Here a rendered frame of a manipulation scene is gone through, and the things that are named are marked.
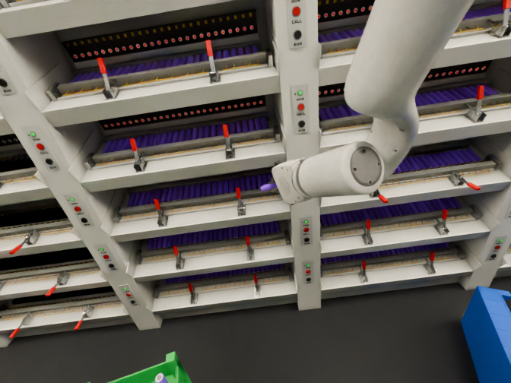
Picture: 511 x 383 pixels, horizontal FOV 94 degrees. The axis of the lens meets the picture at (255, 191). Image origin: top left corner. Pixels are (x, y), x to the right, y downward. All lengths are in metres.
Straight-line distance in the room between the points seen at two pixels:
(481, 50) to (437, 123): 0.18
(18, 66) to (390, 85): 0.78
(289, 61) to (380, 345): 0.98
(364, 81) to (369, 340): 0.94
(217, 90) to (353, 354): 0.97
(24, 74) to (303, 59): 0.67
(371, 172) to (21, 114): 0.82
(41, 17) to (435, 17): 0.73
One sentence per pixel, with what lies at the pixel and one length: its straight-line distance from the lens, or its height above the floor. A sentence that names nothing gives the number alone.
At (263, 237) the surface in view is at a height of 0.36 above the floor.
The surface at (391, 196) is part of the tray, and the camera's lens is 0.87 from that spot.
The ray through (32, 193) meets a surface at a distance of 0.97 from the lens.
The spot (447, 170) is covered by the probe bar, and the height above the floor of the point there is 0.56.
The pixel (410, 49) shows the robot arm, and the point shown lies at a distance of 0.33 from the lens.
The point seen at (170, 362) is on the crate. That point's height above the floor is 0.40.
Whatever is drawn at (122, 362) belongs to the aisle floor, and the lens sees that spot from 1.26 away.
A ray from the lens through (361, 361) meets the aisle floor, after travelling 1.07.
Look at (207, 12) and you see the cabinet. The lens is 0.85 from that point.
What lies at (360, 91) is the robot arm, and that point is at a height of 0.90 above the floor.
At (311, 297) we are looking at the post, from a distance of 1.09.
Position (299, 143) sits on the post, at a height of 0.74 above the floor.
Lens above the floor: 0.95
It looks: 28 degrees down
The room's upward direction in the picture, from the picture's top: 9 degrees counter-clockwise
